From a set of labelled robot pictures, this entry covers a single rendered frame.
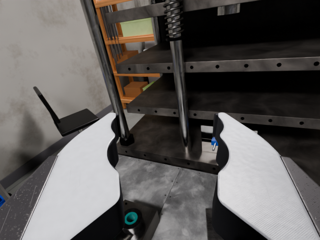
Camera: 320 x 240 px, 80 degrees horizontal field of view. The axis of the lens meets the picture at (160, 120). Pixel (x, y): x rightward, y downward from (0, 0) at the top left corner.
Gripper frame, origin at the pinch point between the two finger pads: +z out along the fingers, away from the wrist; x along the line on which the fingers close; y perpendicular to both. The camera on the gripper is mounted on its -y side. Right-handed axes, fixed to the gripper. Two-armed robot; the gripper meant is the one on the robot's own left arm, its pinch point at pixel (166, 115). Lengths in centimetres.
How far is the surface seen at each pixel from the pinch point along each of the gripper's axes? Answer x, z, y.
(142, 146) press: -14, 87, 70
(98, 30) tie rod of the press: -32, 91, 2
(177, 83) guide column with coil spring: 6, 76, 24
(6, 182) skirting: -183, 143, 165
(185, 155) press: 11, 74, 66
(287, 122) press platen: 53, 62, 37
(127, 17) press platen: -18, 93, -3
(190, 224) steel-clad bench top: 10, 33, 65
